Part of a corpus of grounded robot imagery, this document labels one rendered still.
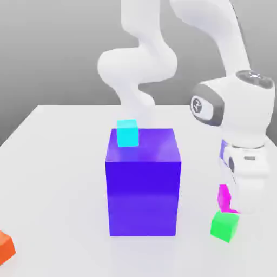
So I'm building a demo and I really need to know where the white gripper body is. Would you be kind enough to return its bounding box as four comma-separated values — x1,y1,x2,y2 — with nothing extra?
225,147,271,187

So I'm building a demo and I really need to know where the small magenta cube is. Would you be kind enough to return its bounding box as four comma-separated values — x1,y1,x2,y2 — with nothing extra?
217,183,240,215

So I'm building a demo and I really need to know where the small green cube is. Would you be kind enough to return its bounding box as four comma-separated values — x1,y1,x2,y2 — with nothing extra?
209,210,240,243

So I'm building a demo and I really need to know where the small cyan cube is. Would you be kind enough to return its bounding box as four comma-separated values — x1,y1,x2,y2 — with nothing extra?
116,118,140,148

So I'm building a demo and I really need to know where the small orange cube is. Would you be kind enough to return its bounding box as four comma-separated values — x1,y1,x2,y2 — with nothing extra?
0,230,17,267

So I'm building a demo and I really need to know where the large blue box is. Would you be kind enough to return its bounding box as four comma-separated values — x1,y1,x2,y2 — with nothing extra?
104,128,182,237

